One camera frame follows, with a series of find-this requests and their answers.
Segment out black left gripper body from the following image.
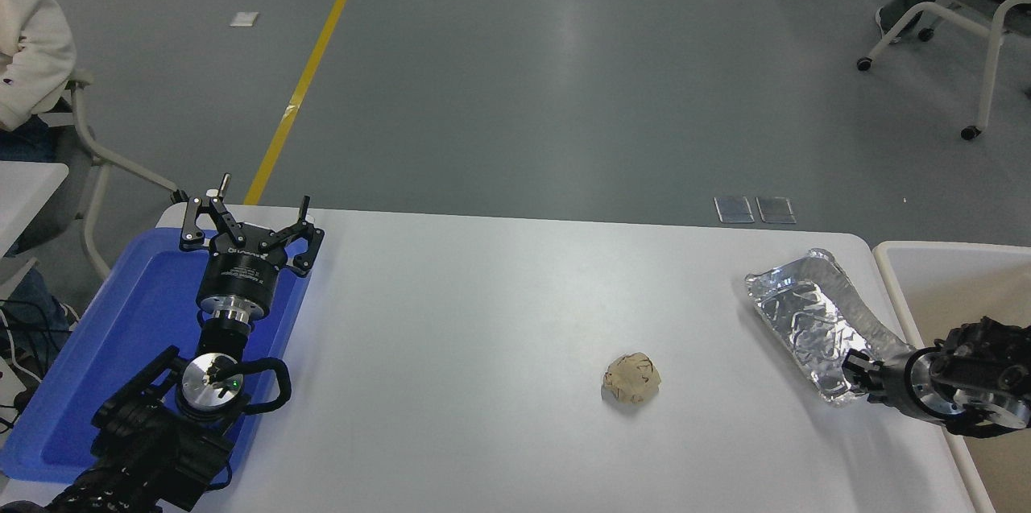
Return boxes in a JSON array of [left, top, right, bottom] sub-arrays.
[[197, 225, 296, 312]]

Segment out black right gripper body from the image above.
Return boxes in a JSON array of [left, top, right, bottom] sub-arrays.
[[872, 357, 916, 411]]

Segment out silver foil tray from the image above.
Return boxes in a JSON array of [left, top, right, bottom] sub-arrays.
[[744, 248, 920, 408]]

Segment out metal floor plate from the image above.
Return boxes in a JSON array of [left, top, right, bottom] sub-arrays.
[[756, 196, 798, 225], [714, 196, 756, 225]]

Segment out large pale bin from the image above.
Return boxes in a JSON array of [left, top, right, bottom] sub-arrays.
[[872, 242, 1031, 513]]

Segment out blue plastic tray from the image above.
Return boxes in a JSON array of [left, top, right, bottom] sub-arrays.
[[0, 226, 316, 485]]

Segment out small white side table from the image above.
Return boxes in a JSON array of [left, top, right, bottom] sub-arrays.
[[0, 161, 71, 256]]

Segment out crumpled tan paper ball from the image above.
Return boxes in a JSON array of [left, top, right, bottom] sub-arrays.
[[601, 351, 664, 406]]

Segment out white wheeled chair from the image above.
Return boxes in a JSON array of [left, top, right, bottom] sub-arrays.
[[856, 0, 1031, 143]]

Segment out white frame chair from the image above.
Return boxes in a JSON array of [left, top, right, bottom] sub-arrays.
[[36, 68, 188, 282]]

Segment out black cables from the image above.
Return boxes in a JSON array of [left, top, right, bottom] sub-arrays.
[[0, 300, 78, 432]]

